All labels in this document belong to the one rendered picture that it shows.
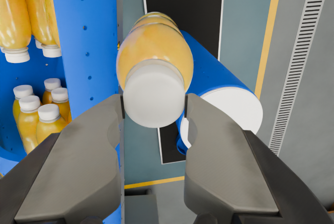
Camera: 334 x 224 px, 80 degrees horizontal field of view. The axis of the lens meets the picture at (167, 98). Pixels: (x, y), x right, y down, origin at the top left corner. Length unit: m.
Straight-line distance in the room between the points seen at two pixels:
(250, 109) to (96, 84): 0.48
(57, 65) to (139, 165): 1.77
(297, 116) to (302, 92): 0.29
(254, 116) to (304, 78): 1.60
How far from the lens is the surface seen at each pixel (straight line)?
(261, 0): 1.79
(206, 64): 0.77
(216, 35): 1.52
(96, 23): 0.37
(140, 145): 2.07
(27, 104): 0.53
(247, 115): 0.70
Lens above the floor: 1.54
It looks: 60 degrees down
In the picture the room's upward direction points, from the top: 165 degrees clockwise
